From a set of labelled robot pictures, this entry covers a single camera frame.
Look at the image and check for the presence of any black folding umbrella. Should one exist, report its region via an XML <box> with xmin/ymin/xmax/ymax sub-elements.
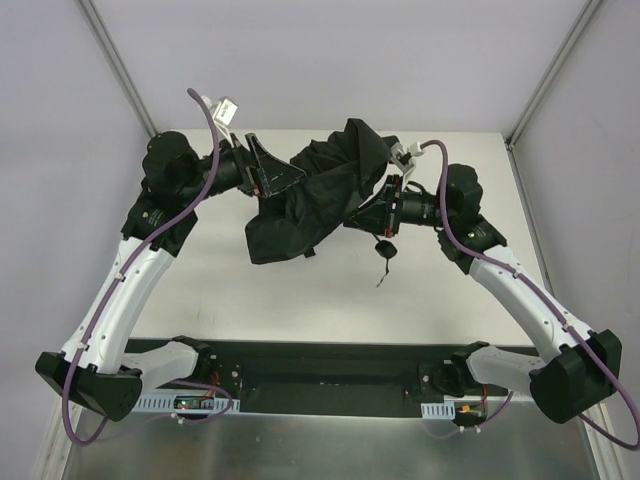
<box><xmin>245</xmin><ymin>118</ymin><xmax>399</xmax><ymax>265</ymax></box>

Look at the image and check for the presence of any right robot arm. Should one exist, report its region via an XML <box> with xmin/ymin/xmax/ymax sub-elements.
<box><xmin>344</xmin><ymin>164</ymin><xmax>622</xmax><ymax>424</ymax></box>

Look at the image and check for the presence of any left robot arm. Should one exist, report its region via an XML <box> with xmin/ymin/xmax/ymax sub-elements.
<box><xmin>35</xmin><ymin>131</ymin><xmax>305</xmax><ymax>421</ymax></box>

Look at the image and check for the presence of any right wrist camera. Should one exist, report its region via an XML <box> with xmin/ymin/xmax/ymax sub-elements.
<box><xmin>390</xmin><ymin>142</ymin><xmax>424</xmax><ymax>182</ymax></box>

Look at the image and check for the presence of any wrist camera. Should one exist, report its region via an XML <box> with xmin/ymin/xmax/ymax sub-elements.
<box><xmin>390</xmin><ymin>142</ymin><xmax>424</xmax><ymax>182</ymax></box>
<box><xmin>210</xmin><ymin>96</ymin><xmax>238</xmax><ymax>142</ymax></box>

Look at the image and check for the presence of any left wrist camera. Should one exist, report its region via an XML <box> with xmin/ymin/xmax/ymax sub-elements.
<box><xmin>210</xmin><ymin>96</ymin><xmax>238</xmax><ymax>142</ymax></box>

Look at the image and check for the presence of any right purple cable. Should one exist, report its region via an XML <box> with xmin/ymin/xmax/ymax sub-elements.
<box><xmin>409</xmin><ymin>140</ymin><xmax>636</xmax><ymax>448</ymax></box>

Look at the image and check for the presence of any right white cable duct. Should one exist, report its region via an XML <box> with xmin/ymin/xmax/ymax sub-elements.
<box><xmin>420</xmin><ymin>401</ymin><xmax>456</xmax><ymax>421</ymax></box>

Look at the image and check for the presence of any white cable duct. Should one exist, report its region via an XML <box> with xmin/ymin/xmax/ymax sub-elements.
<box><xmin>420</xmin><ymin>401</ymin><xmax>456</xmax><ymax>421</ymax></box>
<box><xmin>132</xmin><ymin>393</ymin><xmax>240</xmax><ymax>415</ymax></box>

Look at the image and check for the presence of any left aluminium frame post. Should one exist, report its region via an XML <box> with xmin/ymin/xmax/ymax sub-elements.
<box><xmin>74</xmin><ymin>0</ymin><xmax>160</xmax><ymax>138</ymax></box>

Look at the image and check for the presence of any aluminium frame post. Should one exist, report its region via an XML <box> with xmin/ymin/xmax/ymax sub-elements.
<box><xmin>74</xmin><ymin>0</ymin><xmax>160</xmax><ymax>138</ymax></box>
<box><xmin>505</xmin><ymin>0</ymin><xmax>607</xmax><ymax>151</ymax></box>

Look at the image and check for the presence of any left white cable duct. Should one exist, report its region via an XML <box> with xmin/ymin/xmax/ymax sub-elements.
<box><xmin>132</xmin><ymin>393</ymin><xmax>240</xmax><ymax>415</ymax></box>

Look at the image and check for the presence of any right aluminium frame post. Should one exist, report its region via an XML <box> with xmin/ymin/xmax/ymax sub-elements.
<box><xmin>505</xmin><ymin>0</ymin><xmax>607</xmax><ymax>151</ymax></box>

